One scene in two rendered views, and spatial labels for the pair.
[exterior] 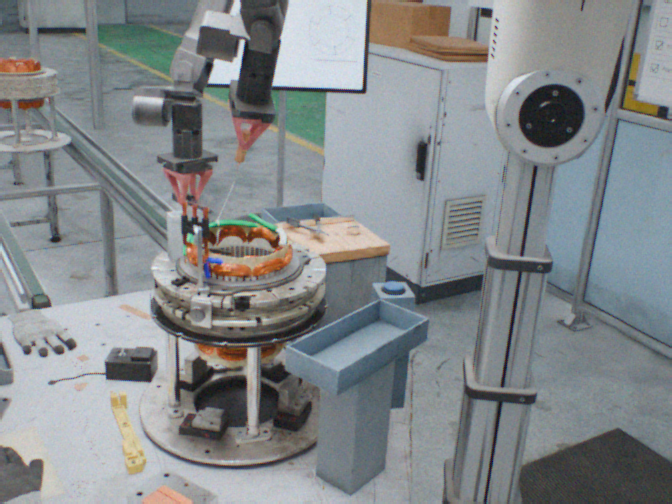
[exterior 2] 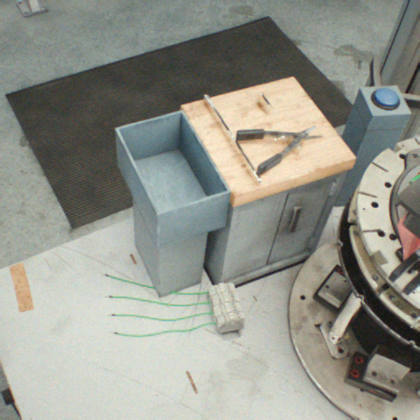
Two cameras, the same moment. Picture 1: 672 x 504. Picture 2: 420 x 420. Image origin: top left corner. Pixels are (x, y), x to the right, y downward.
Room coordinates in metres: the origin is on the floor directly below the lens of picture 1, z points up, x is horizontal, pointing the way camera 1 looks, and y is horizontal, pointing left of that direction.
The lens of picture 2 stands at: (1.66, 0.63, 1.68)
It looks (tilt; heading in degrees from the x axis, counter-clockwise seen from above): 54 degrees down; 267
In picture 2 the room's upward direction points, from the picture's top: 8 degrees clockwise
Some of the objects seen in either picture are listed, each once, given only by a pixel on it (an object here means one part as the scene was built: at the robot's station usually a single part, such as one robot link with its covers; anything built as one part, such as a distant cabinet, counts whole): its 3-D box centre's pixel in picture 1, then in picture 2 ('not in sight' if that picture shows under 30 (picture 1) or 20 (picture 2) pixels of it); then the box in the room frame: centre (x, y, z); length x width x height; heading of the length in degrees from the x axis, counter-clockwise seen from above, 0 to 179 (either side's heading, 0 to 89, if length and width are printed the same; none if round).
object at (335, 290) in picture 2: (266, 360); (337, 288); (1.40, 0.13, 0.83); 0.05 x 0.04 x 0.02; 55
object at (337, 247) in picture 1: (330, 238); (266, 136); (1.55, 0.01, 1.05); 0.20 x 0.19 x 0.02; 27
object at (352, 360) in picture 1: (355, 404); not in sight; (1.10, -0.05, 0.92); 0.25 x 0.11 x 0.28; 141
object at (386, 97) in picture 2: (393, 286); (386, 97); (1.35, -0.12, 1.04); 0.04 x 0.04 x 0.01
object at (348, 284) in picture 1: (327, 297); (253, 194); (1.55, 0.01, 0.91); 0.19 x 0.19 x 0.26; 27
